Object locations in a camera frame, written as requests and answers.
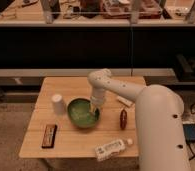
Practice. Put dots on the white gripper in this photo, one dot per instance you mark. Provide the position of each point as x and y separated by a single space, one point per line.
96 103

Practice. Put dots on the green ceramic bowl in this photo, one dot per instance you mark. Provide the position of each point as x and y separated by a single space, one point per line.
80 114

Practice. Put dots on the white paper cup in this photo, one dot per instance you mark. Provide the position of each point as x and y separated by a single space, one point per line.
58 104

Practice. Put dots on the white flat bar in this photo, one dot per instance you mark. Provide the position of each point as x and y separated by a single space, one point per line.
124 101

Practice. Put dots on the white plastic bottle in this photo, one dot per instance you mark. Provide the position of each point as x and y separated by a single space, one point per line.
112 148

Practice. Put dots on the blue floor box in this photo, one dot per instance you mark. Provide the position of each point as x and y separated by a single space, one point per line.
189 132

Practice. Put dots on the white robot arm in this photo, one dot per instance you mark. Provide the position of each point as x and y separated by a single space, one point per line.
158 110

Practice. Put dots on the wooden table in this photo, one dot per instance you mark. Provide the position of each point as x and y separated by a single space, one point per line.
71 142

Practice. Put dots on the dark rectangular box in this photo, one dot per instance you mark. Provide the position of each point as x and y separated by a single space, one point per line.
49 136

